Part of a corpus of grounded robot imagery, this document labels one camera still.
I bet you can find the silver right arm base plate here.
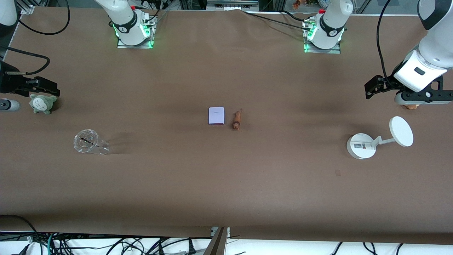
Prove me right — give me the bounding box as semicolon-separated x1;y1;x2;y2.
116;15;155;49

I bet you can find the brown table support beam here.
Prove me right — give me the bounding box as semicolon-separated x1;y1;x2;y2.
203;226;231;255

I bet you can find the thick black floor cable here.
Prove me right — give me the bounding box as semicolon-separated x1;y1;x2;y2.
0;214;40;245

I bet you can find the clear glass cup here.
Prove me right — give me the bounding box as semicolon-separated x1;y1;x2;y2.
73;129;110;155

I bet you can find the short black table cable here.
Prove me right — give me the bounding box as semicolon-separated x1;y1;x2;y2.
281;10;315;23

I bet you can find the grey metal rail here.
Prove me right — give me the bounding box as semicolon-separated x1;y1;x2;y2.
207;0;259;11

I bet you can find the black base connector cable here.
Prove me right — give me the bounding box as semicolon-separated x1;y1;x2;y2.
142;0;170;22

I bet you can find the aluminium frame profile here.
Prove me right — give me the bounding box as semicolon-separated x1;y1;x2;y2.
16;0;35;15

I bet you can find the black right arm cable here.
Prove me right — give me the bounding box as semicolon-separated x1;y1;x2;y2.
0;0;71;75

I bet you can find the long black table cable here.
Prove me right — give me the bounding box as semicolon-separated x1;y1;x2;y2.
242;11;309;28

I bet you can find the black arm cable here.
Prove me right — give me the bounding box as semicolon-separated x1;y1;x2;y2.
376;0;395;81
0;0;71;75

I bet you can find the lilac flip phone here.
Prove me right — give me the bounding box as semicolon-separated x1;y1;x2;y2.
208;107;225;126

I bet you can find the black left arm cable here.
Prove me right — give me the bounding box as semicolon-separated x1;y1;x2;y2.
376;0;395;81

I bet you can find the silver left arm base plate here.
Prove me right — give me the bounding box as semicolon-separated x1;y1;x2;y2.
303;18;341;55

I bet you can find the grey green totoro plush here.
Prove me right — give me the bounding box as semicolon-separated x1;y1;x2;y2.
29;93;58;115

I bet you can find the white round desk lamp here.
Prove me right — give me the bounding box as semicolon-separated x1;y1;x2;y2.
346;116;414;160

